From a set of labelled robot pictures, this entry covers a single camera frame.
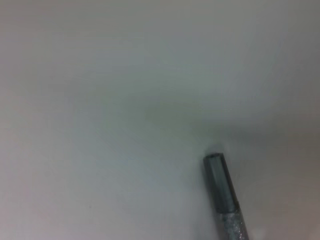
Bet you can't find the grey marker pen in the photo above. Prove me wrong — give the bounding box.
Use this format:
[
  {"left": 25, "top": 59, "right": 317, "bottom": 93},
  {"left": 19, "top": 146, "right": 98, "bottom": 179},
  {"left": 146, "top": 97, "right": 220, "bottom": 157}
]
[{"left": 202, "top": 152, "right": 251, "bottom": 240}]

